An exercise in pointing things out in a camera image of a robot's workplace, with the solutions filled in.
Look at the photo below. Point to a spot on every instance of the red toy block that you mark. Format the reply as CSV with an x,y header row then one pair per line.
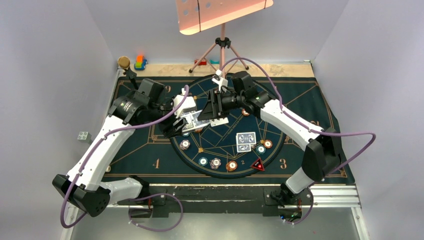
x,y
201,62

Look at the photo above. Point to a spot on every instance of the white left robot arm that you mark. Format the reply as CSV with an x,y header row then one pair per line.
x,y
140,108

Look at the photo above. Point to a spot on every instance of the grey toy brick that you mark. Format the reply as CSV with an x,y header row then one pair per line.
x,y
84,137

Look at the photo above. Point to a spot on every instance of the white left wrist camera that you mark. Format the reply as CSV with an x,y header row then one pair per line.
x,y
188,105

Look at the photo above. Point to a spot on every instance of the pink tripod stand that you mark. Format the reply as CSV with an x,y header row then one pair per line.
x,y
223,42

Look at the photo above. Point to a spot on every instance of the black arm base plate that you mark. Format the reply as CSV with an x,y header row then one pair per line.
x,y
269,200

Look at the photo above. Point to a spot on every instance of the pink perforated board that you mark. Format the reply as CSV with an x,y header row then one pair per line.
x,y
195,16

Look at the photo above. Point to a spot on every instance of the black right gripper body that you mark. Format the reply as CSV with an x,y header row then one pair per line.
x,y
231,101

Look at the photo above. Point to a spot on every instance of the dealt card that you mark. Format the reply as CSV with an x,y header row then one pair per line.
x,y
243,138

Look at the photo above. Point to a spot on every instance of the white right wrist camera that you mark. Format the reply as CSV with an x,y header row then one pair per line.
x,y
219,79

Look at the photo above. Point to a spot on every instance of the purple chips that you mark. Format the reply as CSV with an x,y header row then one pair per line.
x,y
184,144

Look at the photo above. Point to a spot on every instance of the gold round lid jar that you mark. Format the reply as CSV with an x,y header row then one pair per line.
x,y
124,62

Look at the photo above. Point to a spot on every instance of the teal toy block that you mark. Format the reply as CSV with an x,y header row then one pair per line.
x,y
215,62

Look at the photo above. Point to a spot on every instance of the colourful toy blocks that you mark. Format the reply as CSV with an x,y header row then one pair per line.
x,y
140,63

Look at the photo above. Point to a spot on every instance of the purple white poker chip stack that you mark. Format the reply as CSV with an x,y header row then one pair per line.
x,y
215,163

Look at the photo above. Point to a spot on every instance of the blue playing card deck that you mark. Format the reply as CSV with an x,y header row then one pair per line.
x,y
192,121

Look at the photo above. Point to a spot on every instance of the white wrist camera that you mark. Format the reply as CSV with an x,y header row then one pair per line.
x,y
219,79
188,105

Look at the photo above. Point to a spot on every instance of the green poker chip stack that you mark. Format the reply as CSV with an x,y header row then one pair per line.
x,y
203,161

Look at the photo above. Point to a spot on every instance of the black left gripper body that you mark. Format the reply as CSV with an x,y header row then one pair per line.
x,y
165,126

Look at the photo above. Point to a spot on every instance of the red triangle dealer marker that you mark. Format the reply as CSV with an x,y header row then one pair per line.
x,y
258,165

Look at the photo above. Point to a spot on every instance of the dark green poker mat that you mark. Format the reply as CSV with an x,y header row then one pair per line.
x,y
146,151

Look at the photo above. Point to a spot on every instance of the orange poker chip stack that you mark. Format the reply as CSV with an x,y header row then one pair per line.
x,y
231,166

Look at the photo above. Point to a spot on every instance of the round dark blue mat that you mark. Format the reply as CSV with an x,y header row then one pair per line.
x,y
220,142

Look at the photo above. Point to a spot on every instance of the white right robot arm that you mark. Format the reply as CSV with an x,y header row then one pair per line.
x,y
298,132

